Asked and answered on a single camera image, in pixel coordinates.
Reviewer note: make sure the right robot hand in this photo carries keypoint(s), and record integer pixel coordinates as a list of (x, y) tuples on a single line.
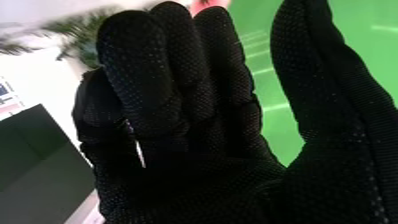
[(195, 140)]

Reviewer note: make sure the green potted plant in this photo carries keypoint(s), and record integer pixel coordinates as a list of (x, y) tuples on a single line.
[(80, 30)]

